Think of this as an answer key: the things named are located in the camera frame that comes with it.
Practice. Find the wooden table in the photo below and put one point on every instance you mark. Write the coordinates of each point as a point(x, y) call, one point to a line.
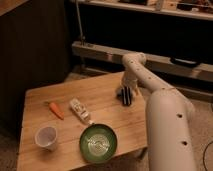
point(98, 95)

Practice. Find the orange carrot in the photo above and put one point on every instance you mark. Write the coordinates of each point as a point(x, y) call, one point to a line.
point(55, 109)

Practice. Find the black handle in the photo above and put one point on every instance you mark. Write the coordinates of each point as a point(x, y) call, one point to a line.
point(185, 63)

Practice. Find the white plastic bottle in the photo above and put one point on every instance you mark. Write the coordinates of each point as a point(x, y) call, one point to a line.
point(80, 110)

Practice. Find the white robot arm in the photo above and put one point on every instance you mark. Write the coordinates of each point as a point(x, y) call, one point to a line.
point(167, 114)

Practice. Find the white plastic cup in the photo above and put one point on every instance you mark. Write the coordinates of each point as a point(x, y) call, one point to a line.
point(46, 137)

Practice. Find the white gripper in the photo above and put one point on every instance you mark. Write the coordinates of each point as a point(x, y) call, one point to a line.
point(131, 83)

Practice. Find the green bowl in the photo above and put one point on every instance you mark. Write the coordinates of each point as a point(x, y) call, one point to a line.
point(98, 143)

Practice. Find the metal pole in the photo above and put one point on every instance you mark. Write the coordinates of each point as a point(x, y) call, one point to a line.
point(82, 38)

